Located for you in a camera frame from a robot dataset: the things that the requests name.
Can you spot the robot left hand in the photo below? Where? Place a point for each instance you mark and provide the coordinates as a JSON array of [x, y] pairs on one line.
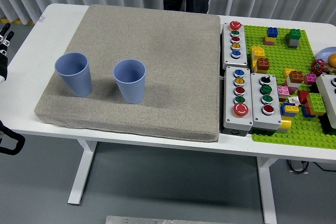
[[3, 48]]

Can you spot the blue ribbed plastic cup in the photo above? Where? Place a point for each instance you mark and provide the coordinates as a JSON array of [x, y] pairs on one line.
[[131, 87], [76, 82]]

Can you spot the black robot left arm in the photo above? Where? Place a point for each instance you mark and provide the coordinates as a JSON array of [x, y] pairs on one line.
[[8, 151]]

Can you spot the yellow floor tape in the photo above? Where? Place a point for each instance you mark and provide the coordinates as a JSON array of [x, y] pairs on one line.
[[15, 22]]

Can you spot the white table leg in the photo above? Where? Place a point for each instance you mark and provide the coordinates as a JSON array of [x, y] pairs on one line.
[[84, 171], [267, 192]]

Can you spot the grey-brown cushion mat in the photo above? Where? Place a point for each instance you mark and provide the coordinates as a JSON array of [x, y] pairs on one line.
[[157, 64]]

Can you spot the grey five-button control box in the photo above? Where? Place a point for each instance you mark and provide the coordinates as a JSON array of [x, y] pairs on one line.
[[229, 113], [228, 56]]

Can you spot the yellow toy brick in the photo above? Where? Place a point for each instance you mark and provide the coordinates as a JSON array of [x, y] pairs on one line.
[[292, 108], [287, 73], [257, 52]]

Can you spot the brown toy brick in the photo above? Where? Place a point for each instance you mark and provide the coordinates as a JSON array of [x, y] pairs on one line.
[[296, 76], [263, 64]]

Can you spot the pink toy brick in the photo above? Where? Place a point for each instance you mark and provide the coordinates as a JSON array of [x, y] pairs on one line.
[[283, 90], [310, 79], [268, 42]]

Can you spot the blue toy brick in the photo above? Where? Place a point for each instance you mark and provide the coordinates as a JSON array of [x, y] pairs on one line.
[[283, 108], [307, 112], [272, 32]]

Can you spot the green studded baseplate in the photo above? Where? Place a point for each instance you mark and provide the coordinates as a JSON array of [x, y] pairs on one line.
[[278, 51]]

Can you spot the grey toy brick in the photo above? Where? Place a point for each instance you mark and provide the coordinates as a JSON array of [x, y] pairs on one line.
[[292, 43]]

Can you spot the white toy brick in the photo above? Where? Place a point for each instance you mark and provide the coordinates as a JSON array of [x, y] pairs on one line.
[[292, 83]]

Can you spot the yellow toy cylinder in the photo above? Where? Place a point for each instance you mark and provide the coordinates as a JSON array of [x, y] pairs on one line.
[[285, 123]]

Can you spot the red toy brick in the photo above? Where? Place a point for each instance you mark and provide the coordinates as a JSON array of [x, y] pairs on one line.
[[304, 97]]

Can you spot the red valve wheel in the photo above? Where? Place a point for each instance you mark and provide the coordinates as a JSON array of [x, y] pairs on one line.
[[318, 66]]

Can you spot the large green toy brick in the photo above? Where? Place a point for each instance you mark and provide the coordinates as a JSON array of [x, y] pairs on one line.
[[316, 102]]

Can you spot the light blue plate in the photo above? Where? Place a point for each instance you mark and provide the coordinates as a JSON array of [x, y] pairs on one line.
[[323, 52]]

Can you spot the brown knobbly object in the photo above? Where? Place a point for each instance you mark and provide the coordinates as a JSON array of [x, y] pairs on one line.
[[331, 70]]

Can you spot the orange fruit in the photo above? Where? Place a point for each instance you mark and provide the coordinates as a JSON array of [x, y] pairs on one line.
[[333, 60]]

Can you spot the grey selector switch control box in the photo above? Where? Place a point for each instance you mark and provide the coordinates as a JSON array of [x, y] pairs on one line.
[[258, 113]]

